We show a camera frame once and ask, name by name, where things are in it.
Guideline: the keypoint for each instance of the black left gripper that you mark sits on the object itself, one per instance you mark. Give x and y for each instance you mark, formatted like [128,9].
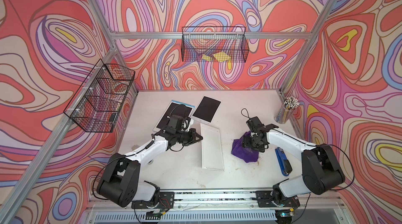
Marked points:
[192,133]

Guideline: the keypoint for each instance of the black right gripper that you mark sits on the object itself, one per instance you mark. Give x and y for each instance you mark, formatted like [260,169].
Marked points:
[246,143]

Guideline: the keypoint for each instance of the purple microfiber cloth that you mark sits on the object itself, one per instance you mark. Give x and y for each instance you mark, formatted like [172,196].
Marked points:
[246,154]

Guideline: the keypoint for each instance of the blue white drawing tablet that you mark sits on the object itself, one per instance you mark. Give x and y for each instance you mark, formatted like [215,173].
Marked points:
[175,108]

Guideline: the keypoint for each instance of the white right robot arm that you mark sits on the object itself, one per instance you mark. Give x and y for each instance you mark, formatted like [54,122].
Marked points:
[321,171]

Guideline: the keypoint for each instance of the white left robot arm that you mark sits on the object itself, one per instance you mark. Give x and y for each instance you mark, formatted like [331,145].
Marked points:
[120,178]

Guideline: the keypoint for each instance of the cup of coloured pencils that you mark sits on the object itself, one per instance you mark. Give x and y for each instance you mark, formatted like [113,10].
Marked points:
[286,110]

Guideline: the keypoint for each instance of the blue black tape roll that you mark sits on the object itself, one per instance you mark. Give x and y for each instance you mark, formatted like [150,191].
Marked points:
[283,162]

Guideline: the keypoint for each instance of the yellow cloth in basket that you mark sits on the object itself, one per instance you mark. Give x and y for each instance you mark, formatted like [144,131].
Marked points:
[217,57]

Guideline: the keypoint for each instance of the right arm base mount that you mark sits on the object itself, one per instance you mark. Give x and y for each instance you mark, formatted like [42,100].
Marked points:
[275,198]

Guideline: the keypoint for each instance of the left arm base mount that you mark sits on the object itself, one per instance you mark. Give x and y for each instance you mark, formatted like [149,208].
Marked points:
[150,196]

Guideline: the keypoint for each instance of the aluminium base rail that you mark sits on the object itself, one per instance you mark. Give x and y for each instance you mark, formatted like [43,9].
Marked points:
[223,206]

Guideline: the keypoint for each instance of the black wire basket left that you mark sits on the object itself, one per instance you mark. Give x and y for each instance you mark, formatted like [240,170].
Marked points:
[96,105]

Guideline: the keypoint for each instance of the black wire basket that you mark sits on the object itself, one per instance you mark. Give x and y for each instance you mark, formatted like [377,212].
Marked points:
[208,40]
[96,105]

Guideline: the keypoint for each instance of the black wire basket back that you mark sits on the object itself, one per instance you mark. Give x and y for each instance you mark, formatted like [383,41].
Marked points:
[208,40]

